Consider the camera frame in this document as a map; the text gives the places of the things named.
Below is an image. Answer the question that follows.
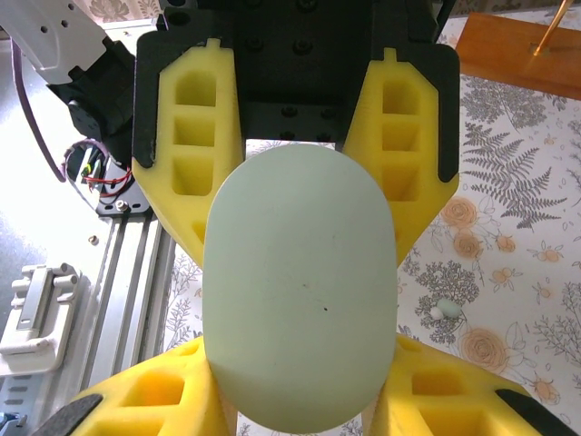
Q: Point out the left arm board with wires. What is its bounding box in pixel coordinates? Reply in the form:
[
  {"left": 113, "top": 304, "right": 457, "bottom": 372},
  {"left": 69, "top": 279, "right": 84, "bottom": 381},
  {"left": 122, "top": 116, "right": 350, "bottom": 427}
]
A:
[{"left": 65, "top": 140, "right": 135, "bottom": 199}]

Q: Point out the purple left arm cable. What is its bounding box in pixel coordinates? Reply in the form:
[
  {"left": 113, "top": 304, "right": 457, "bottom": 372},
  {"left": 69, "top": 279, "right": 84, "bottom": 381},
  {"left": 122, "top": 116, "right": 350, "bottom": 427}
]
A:
[{"left": 9, "top": 38, "right": 110, "bottom": 183}]

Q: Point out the blue clip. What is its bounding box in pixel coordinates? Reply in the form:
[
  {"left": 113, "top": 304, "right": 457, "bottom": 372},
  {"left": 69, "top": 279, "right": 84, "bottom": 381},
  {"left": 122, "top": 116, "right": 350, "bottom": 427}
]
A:
[{"left": 0, "top": 411, "right": 26, "bottom": 431}]

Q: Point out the floral patterned tablecloth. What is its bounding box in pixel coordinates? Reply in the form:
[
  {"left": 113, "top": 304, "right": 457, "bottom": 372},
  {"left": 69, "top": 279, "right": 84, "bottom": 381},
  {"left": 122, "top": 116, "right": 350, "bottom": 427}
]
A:
[{"left": 162, "top": 8, "right": 581, "bottom": 436}]

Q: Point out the white plastic clamp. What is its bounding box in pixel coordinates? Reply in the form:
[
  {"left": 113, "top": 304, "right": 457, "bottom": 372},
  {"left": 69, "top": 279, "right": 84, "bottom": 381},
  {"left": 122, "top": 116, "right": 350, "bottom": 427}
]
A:
[{"left": 0, "top": 262, "right": 86, "bottom": 379}]

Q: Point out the mint green earbud charging case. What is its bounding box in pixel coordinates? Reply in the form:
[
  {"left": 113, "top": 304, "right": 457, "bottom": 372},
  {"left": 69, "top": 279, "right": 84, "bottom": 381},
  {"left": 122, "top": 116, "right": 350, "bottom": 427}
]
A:
[{"left": 202, "top": 143, "right": 399, "bottom": 433}]

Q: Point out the gold wire cup rack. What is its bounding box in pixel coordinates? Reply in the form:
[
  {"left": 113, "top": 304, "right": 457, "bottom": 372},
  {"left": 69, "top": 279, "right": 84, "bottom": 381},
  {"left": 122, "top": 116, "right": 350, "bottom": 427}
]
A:
[{"left": 455, "top": 0, "right": 581, "bottom": 100}]

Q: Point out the grey slotted cable duct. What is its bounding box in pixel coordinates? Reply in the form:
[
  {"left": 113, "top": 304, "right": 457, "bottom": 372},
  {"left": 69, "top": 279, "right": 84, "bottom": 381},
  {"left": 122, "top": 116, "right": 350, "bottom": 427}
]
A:
[{"left": 0, "top": 375, "right": 49, "bottom": 436}]

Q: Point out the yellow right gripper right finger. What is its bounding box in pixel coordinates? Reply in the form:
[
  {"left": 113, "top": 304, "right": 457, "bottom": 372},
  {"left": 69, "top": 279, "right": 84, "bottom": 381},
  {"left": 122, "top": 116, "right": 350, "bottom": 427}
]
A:
[{"left": 362, "top": 333, "right": 580, "bottom": 436}]

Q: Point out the grey metal sheet panel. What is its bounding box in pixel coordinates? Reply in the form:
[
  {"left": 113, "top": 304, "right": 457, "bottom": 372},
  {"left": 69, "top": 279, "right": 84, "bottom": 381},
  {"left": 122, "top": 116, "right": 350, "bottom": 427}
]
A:
[{"left": 0, "top": 35, "right": 120, "bottom": 278}]

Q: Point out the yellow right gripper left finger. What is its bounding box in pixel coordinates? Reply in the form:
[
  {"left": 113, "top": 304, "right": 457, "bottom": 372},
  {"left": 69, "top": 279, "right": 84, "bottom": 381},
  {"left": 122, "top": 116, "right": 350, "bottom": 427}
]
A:
[{"left": 40, "top": 338, "right": 237, "bottom": 436}]

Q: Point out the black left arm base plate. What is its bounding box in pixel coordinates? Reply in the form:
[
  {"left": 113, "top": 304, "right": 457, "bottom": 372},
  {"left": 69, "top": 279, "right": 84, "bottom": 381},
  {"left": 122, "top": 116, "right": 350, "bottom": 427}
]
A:
[{"left": 93, "top": 158, "right": 151, "bottom": 218}]

